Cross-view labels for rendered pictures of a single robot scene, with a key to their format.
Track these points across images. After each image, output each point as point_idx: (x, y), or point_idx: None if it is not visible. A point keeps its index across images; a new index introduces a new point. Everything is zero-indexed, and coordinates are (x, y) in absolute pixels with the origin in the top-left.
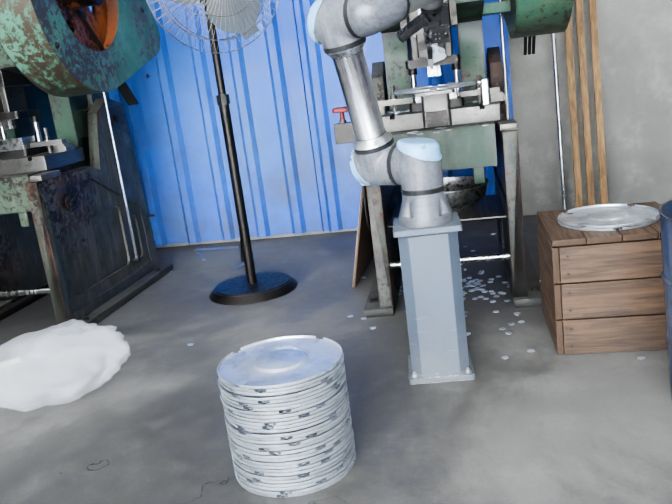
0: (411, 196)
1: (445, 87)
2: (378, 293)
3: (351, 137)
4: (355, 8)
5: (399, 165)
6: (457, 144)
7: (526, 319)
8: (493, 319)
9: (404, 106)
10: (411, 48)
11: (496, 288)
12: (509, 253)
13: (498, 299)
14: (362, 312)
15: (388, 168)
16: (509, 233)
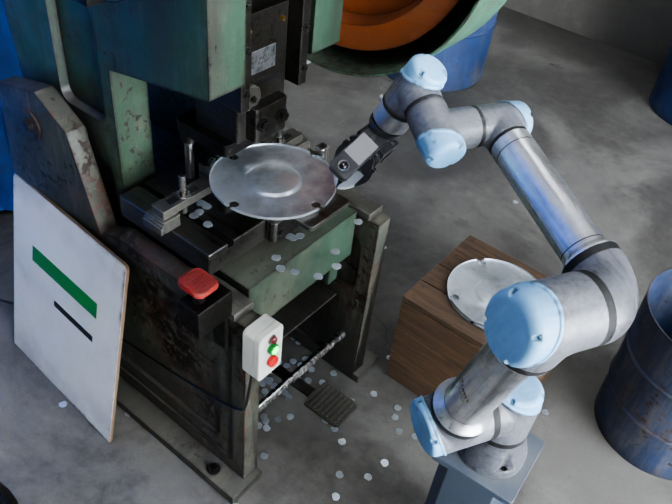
0: (514, 448)
1: (331, 197)
2: (243, 467)
3: (220, 317)
4: (627, 325)
5: (513, 427)
6: (322, 253)
7: (394, 400)
8: (368, 418)
9: (143, 172)
10: (238, 127)
11: (289, 352)
12: (344, 332)
13: (321, 374)
14: (212, 494)
15: (495, 435)
16: (362, 321)
